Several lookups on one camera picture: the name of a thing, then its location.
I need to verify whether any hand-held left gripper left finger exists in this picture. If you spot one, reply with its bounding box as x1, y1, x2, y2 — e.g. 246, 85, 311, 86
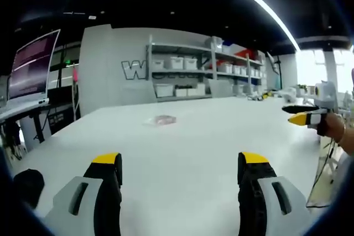
44, 152, 123, 236

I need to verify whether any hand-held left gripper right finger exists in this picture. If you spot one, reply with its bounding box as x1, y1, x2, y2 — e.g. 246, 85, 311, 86
237, 151, 313, 236

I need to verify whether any clear resealable bag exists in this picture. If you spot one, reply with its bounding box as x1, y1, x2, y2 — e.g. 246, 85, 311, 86
142, 114, 178, 127

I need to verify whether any person's right hand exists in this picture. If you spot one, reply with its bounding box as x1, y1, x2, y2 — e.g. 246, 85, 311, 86
316, 114, 346, 143

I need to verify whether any black cap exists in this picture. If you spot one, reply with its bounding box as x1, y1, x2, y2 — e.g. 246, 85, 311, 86
13, 168, 45, 209

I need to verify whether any white side desk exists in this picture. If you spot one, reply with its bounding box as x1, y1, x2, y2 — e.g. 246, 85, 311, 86
0, 98, 52, 154

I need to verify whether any grey metal shelving unit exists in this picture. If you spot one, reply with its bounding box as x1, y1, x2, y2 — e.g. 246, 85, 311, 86
145, 34, 268, 102

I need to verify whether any ceiling light strip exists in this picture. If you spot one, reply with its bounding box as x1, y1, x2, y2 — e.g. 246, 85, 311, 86
206, 0, 301, 51

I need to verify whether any large monitor screen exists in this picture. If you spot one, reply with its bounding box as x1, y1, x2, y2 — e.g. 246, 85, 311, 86
7, 29, 61, 101

